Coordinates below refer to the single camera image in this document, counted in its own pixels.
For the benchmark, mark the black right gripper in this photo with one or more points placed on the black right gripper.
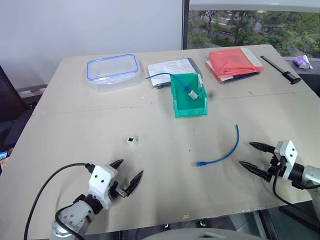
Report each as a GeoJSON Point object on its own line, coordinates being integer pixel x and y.
{"type": "Point", "coordinates": [276, 167]}

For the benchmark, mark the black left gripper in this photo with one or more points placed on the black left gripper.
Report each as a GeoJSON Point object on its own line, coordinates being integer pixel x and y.
{"type": "Point", "coordinates": [114, 191]}

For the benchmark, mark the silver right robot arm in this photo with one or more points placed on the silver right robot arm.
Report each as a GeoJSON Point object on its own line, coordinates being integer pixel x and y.
{"type": "Point", "coordinates": [307, 175]}

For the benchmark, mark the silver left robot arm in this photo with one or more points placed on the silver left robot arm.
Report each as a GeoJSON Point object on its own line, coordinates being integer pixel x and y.
{"type": "Point", "coordinates": [72, 216]}

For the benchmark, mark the small white cube connector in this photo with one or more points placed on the small white cube connector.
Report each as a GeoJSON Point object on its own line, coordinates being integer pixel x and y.
{"type": "Point", "coordinates": [131, 141]}

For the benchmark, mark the green plastic parts bin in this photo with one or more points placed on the green plastic parts bin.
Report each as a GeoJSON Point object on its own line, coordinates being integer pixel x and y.
{"type": "Point", "coordinates": [190, 107]}

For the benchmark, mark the black caliper tool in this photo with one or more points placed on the black caliper tool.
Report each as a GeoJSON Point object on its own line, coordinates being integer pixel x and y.
{"type": "Point", "coordinates": [280, 68]}

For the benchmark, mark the orange-red flat packet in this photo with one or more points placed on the orange-red flat packet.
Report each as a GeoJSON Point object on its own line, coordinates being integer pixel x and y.
{"type": "Point", "coordinates": [231, 62]}

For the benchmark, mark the clear container blue-rimmed lid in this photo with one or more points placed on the clear container blue-rimmed lid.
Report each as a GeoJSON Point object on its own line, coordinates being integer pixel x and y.
{"type": "Point", "coordinates": [112, 70]}

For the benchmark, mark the purple crumpled packet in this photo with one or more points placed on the purple crumpled packet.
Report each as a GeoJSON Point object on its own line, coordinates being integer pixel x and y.
{"type": "Point", "coordinates": [302, 62]}

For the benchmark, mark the bagged white printed papers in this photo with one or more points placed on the bagged white printed papers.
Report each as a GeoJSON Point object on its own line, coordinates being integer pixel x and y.
{"type": "Point", "coordinates": [167, 67]}

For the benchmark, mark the colourful printed box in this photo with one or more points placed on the colourful printed box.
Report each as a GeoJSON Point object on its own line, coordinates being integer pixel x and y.
{"type": "Point", "coordinates": [2, 162]}

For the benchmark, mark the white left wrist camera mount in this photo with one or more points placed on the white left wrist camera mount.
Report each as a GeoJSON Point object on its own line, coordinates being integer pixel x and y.
{"type": "Point", "coordinates": [101, 178]}

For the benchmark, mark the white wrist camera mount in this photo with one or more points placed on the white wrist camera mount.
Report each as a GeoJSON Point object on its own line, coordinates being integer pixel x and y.
{"type": "Point", "coordinates": [287, 152]}
{"type": "Point", "coordinates": [101, 178]}

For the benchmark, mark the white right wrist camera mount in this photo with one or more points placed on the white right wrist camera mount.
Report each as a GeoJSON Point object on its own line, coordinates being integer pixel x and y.
{"type": "Point", "coordinates": [287, 152]}

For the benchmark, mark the dark window frame post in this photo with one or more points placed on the dark window frame post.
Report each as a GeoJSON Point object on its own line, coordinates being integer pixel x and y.
{"type": "Point", "coordinates": [185, 23]}

